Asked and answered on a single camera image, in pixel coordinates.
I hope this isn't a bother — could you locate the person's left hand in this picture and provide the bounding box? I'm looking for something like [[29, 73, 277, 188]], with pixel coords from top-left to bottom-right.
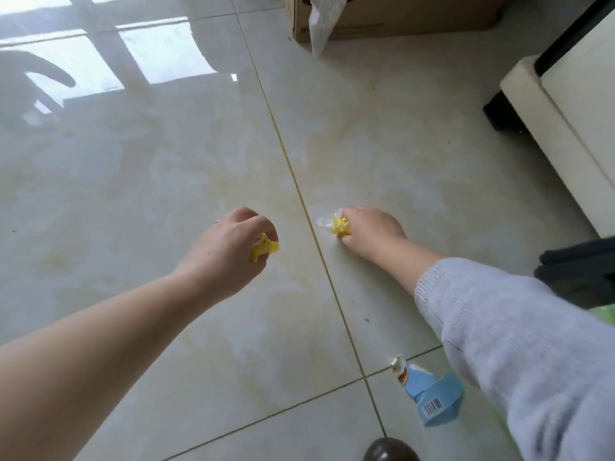
[[178, 206, 280, 297]]

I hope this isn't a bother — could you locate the person's right hand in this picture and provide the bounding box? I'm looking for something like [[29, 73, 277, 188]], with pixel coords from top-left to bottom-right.
[[335, 206, 409, 260]]

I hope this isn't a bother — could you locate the yellow plastic toy piece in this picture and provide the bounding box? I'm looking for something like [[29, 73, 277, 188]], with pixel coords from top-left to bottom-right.
[[250, 232, 281, 263]]

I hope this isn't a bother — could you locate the person's left forearm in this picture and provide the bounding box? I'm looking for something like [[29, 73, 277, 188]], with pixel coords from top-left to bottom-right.
[[0, 270, 205, 461]]

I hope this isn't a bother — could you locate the person's right forearm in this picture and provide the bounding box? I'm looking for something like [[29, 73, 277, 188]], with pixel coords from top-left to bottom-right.
[[374, 233, 615, 461]]

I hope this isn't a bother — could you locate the blue paper packet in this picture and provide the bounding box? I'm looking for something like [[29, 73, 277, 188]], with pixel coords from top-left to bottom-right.
[[389, 354, 466, 429]]

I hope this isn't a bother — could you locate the black table leg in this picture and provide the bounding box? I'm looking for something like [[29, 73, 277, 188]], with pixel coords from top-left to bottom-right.
[[483, 90, 527, 135]]

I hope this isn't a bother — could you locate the clear plastic bag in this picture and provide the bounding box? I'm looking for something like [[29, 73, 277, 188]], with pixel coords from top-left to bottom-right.
[[309, 0, 351, 59]]

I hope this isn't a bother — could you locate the brown cardboard box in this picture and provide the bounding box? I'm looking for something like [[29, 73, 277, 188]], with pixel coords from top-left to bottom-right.
[[283, 0, 510, 43]]

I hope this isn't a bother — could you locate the dark brown round object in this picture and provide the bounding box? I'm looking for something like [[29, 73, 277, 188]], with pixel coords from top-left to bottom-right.
[[362, 438, 421, 461]]

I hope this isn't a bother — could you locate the cream sofa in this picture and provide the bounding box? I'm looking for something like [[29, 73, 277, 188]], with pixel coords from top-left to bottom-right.
[[500, 7, 615, 238]]

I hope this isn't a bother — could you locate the black cloth bundle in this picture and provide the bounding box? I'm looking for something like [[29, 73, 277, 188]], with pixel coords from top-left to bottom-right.
[[534, 236, 615, 311]]

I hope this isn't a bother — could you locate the green cloth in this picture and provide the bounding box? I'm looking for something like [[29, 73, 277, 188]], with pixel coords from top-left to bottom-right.
[[588, 304, 615, 327]]

